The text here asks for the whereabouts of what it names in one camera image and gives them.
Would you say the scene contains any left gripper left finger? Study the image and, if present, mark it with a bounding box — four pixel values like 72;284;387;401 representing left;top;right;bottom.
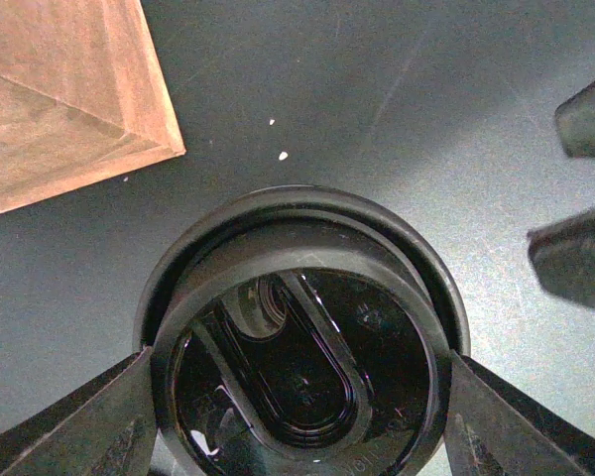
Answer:
0;347;157;475

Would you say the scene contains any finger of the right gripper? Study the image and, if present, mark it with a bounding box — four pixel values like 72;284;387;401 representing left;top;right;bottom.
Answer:
528;207;595;309
554;80;595;159

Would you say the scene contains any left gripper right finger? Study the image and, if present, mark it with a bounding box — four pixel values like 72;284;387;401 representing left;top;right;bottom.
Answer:
444;353;595;475

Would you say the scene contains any brown paper bag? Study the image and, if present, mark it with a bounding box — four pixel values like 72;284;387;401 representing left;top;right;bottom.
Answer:
0;1;185;214

